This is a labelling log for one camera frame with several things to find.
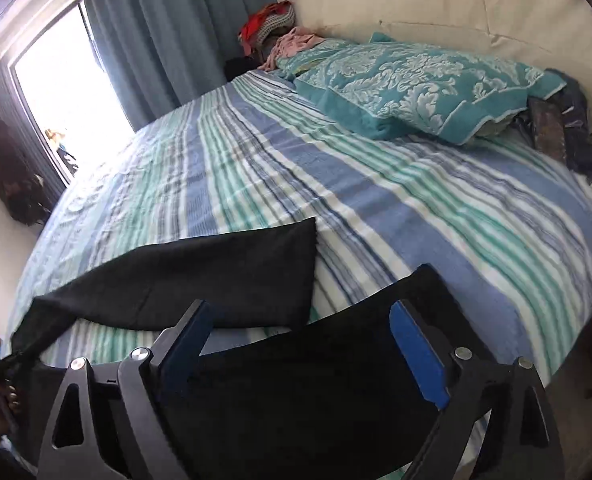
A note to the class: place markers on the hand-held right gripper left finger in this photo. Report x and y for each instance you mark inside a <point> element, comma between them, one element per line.
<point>188,347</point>

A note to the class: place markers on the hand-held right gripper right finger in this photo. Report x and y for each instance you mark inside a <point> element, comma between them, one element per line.
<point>421,355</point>

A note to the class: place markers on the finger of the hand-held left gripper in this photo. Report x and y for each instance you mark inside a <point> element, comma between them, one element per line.
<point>13,362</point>

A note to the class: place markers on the black pants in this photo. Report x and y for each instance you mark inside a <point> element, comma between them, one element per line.
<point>251,270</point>

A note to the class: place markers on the striped bed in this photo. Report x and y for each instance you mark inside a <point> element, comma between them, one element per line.
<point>376,200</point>

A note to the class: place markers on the dark hanging coat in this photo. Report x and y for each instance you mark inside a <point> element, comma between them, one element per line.
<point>10,170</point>

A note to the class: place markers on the clothes hanging outside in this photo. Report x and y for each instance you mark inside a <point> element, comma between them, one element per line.
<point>63,152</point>

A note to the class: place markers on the large teal patterned pillow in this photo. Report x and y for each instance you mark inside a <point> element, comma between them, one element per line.
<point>416,90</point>

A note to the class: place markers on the dark clothes heap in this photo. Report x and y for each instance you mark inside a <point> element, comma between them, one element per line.
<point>576,125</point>

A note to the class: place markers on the wide blue curtain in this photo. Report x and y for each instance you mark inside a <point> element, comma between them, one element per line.
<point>175,35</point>

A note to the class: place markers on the pink cloth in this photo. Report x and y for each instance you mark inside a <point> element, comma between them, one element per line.
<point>296,40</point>

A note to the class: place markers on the red and grey clothes pile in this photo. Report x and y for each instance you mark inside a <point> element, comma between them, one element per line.
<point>271,22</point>

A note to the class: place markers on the cream padded headboard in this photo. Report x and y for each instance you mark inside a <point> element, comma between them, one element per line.
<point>476,5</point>

